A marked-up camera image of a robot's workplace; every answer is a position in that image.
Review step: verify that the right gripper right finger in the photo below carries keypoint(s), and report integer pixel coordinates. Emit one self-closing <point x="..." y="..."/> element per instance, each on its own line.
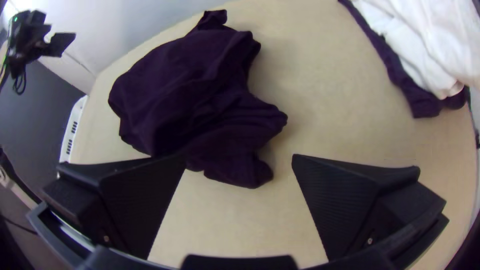
<point x="337" y="202"/>

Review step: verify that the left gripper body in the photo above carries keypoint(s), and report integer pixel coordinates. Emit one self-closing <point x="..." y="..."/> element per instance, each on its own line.
<point x="37" y="39"/>

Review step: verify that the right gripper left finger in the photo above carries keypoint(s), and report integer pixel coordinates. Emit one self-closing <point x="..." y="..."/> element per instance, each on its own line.
<point x="131" y="202"/>

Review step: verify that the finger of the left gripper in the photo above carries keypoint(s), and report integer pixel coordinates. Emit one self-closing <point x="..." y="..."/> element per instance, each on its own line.
<point x="60" y="42"/>

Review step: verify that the black t-shirt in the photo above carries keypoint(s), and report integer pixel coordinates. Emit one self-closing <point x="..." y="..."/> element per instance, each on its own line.
<point x="187" y="97"/>

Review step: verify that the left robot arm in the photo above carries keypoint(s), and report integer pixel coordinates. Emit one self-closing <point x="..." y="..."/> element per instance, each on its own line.
<point x="15" y="37"/>

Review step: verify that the white laundry basket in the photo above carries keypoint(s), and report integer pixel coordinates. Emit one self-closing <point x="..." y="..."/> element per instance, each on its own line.
<point x="73" y="127"/>

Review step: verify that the black garment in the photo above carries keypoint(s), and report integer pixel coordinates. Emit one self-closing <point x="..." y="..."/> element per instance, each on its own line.
<point x="420" y="101"/>

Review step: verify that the white garment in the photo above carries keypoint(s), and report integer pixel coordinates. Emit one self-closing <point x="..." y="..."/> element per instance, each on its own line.
<point x="420" y="41"/>

